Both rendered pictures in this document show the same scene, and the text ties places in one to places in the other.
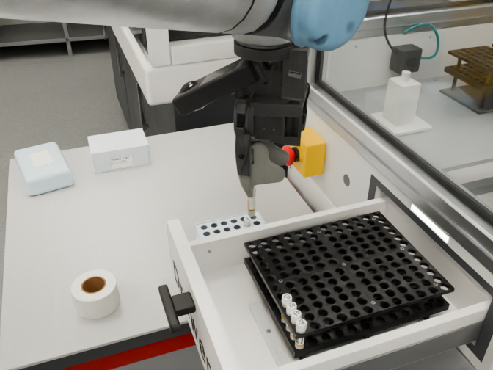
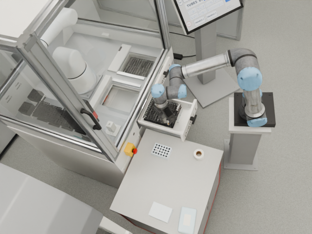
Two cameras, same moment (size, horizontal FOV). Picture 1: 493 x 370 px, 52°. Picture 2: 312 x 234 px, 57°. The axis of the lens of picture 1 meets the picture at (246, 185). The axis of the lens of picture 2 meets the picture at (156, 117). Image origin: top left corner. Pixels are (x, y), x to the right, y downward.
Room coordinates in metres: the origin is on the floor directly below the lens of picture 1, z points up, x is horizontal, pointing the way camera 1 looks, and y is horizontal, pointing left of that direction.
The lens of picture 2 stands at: (1.11, 0.75, 2.59)
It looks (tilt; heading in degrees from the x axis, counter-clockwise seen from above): 59 degrees down; 239
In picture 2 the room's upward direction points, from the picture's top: 19 degrees counter-clockwise
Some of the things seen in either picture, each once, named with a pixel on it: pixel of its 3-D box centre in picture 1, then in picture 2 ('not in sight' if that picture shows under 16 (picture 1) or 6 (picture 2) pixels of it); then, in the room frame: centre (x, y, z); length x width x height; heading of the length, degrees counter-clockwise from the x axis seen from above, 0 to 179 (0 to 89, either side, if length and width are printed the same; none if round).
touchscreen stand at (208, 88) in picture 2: not in sight; (208, 50); (-0.39, -0.42, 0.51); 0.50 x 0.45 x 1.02; 69
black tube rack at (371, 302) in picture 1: (341, 281); (162, 113); (0.51, -0.13, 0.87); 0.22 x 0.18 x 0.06; 110
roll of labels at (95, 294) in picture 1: (95, 294); (198, 154); (0.57, 0.24, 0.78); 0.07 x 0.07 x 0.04
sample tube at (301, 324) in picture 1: (300, 335); not in sight; (0.40, -0.06, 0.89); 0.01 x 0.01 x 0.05
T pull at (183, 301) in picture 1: (178, 305); (192, 119); (0.43, 0.08, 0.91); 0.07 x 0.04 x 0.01; 20
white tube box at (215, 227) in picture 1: (233, 238); (161, 151); (0.71, 0.02, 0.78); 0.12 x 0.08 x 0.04; 109
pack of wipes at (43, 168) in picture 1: (43, 167); (187, 220); (0.95, 0.45, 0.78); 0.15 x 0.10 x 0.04; 30
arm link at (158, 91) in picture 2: not in sight; (159, 93); (0.57, -0.02, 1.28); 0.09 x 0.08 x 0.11; 133
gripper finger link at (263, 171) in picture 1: (262, 173); not in sight; (0.55, -0.02, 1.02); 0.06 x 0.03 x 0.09; 79
